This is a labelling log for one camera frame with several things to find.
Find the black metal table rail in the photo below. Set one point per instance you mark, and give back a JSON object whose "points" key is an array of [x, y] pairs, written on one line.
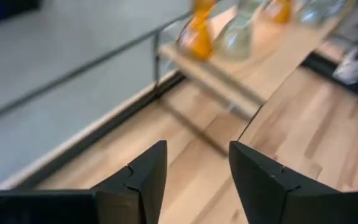
{"points": [[104, 130]]}

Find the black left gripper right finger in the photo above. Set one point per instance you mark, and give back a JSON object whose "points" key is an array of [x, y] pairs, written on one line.
{"points": [[275, 196]]}

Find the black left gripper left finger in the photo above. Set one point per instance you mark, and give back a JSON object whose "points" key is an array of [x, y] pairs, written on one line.
{"points": [[129, 199]]}

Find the wooden shelf with black frame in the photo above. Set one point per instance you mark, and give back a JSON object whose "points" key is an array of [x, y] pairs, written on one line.
{"points": [[259, 62]]}

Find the clear ribbed glass candle holder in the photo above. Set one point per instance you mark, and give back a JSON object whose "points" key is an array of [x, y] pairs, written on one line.
{"points": [[314, 15], [236, 40]]}

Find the black floor tape strip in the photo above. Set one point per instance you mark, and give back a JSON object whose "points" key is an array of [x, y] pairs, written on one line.
{"points": [[73, 73]]}

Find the dark blue object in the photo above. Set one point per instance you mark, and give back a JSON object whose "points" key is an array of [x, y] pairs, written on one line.
{"points": [[8, 7]]}

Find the amber ribbed glass candle holder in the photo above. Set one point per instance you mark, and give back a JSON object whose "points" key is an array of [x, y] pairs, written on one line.
{"points": [[197, 43], [280, 12]]}

